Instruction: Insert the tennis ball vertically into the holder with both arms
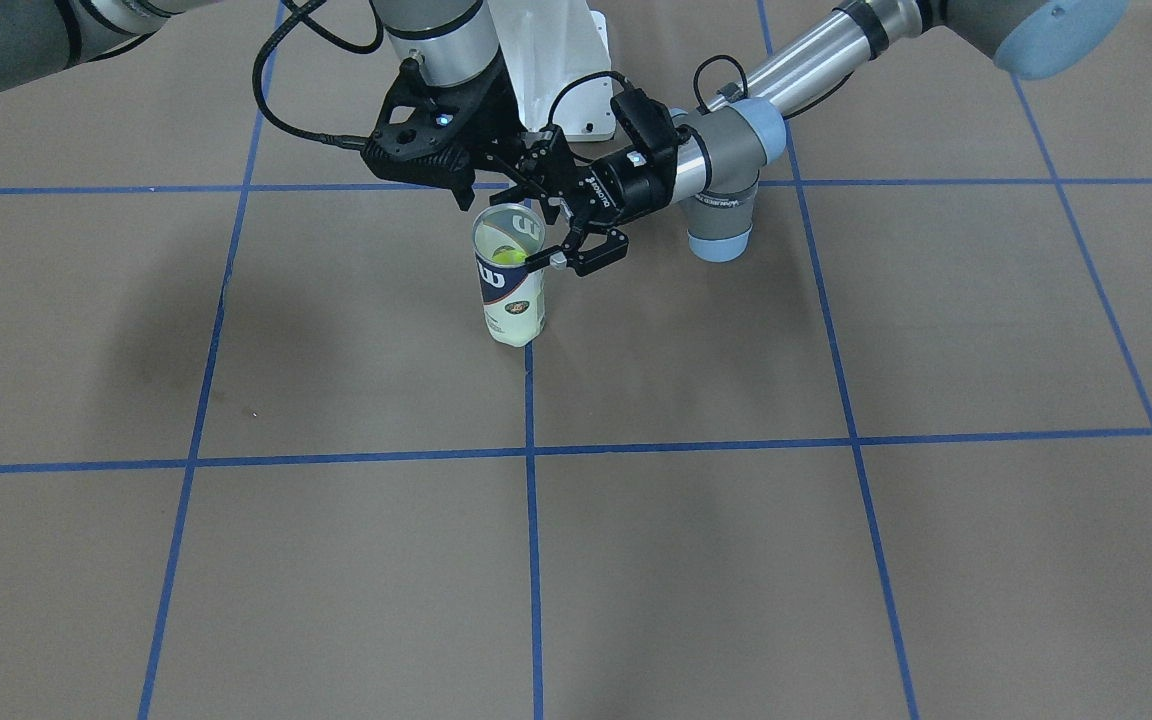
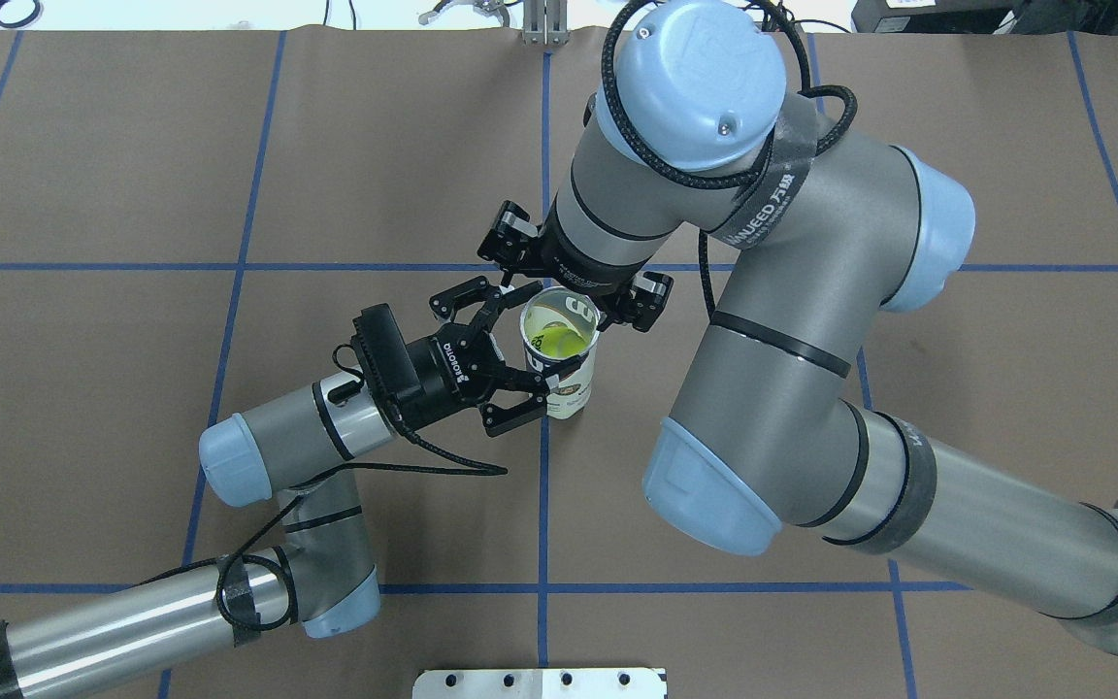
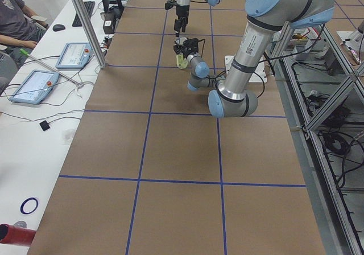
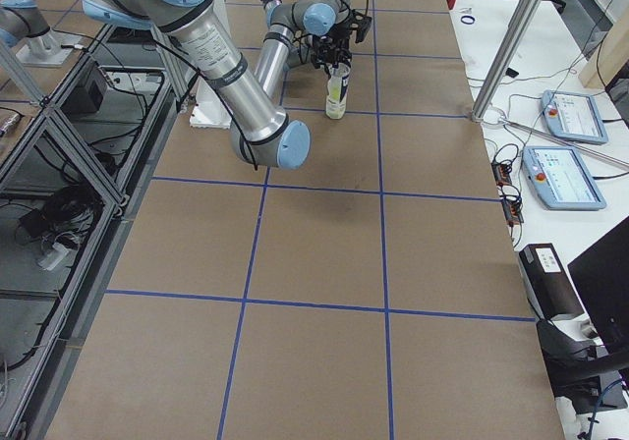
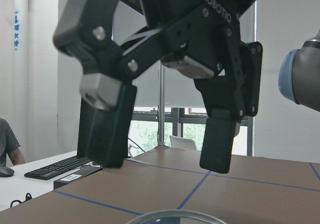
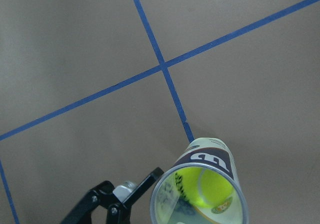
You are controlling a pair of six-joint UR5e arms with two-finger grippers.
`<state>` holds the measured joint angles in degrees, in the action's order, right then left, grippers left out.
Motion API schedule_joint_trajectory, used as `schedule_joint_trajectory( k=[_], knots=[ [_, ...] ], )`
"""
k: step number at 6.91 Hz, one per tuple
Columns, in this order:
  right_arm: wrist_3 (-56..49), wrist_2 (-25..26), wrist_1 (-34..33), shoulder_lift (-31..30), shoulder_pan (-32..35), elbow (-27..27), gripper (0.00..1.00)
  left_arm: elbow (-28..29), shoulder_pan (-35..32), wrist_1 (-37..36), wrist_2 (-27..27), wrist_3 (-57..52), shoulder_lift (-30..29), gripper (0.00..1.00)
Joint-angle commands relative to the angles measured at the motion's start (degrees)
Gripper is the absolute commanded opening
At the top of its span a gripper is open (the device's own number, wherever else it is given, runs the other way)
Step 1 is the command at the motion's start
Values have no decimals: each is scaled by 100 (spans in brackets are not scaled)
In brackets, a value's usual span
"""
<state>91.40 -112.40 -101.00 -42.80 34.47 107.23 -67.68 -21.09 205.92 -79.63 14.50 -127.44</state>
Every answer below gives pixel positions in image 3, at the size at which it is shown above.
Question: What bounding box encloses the aluminium frame post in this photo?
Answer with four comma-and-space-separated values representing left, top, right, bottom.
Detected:
71, 0, 106, 69

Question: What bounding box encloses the teach pendant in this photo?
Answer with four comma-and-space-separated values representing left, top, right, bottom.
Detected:
56, 43, 93, 69
9, 70, 60, 105

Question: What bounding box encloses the black camera cable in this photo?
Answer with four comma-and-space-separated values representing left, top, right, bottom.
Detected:
197, 38, 208, 65

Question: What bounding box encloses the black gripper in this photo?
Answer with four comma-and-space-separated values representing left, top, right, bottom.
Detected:
174, 5, 190, 38
173, 43, 195, 57

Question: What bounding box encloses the black computer mouse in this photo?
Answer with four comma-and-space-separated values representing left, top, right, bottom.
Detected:
52, 24, 65, 32

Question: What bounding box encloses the seated person grey shirt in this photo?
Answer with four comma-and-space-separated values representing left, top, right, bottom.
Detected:
1, 0, 48, 67

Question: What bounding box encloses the red cylinder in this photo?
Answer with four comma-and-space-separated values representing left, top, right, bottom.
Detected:
1, 224, 36, 246

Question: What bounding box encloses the black keyboard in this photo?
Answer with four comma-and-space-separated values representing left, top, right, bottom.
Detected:
72, 1, 96, 27

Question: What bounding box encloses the lower teach pendant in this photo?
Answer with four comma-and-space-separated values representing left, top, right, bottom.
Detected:
9, 70, 60, 105

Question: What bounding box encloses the small black square pad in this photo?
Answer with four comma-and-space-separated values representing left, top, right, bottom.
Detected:
39, 120, 50, 131

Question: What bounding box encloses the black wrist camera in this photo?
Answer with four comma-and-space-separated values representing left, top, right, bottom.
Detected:
164, 0, 176, 10
184, 38, 201, 53

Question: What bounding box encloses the upper teach pendant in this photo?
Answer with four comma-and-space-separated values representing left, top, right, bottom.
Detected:
56, 43, 93, 69

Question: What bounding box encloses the black box on table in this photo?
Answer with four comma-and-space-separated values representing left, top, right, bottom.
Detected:
103, 13, 117, 35

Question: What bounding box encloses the blue ring on table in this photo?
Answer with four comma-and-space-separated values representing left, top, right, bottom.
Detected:
20, 197, 39, 215

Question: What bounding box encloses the white blue tennis ball can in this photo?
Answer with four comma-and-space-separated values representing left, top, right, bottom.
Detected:
174, 37, 188, 70

